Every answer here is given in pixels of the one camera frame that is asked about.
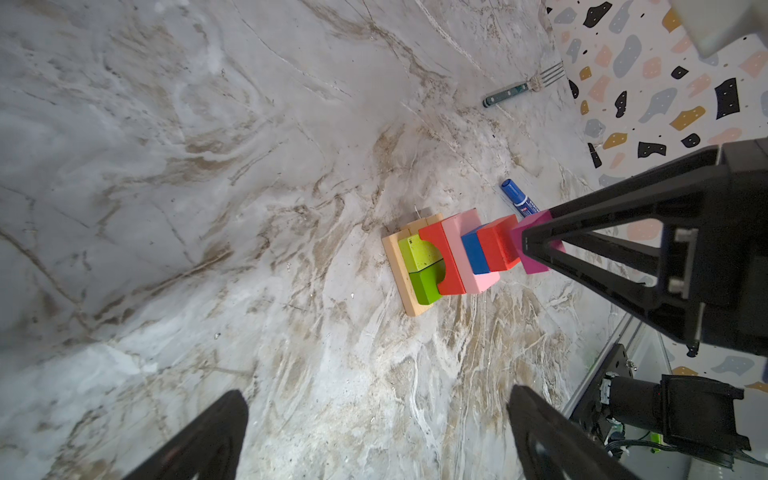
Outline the lime green rectangular block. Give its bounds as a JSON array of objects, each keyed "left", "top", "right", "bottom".
[{"left": 398, "top": 234, "right": 443, "bottom": 273}]

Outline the blue cube block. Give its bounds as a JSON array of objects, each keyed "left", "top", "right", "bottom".
[{"left": 461, "top": 226, "right": 490, "bottom": 275}]

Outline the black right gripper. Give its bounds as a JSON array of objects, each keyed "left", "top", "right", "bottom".
[{"left": 527, "top": 138, "right": 767, "bottom": 356}]

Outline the pink rectangular block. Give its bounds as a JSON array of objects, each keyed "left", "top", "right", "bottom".
[{"left": 442, "top": 209, "right": 500, "bottom": 294}]

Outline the small red cube block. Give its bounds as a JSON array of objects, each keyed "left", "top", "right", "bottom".
[{"left": 477, "top": 215, "right": 520, "bottom": 272}]

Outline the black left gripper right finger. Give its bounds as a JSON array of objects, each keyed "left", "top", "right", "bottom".
[{"left": 507, "top": 385, "right": 636, "bottom": 480}]

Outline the dark green rectangular block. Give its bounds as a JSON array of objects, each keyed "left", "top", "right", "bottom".
[{"left": 409, "top": 260, "right": 445, "bottom": 305}]

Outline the red arch block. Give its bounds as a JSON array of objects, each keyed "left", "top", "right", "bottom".
[{"left": 419, "top": 221, "right": 467, "bottom": 296}]

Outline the blue white marker pen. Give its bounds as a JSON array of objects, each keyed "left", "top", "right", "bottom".
[{"left": 500, "top": 179, "right": 539, "bottom": 217}]

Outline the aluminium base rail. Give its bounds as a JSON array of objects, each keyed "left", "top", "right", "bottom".
[{"left": 562, "top": 315, "right": 672, "bottom": 419}]

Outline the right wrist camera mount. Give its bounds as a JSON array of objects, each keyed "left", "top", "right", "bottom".
[{"left": 670, "top": 0, "right": 767, "bottom": 58}]

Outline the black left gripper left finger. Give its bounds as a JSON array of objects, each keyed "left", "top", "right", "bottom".
[{"left": 126, "top": 390, "right": 248, "bottom": 479}]

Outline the magenta cube block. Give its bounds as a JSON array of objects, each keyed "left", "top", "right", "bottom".
[{"left": 511, "top": 210, "right": 567, "bottom": 275}]

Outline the natural wood block marked 58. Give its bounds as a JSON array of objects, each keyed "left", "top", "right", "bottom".
[{"left": 418, "top": 213, "right": 444, "bottom": 229}]

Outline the natural wood block marked 31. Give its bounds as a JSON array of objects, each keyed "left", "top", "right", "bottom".
[{"left": 382, "top": 229, "right": 432, "bottom": 317}]

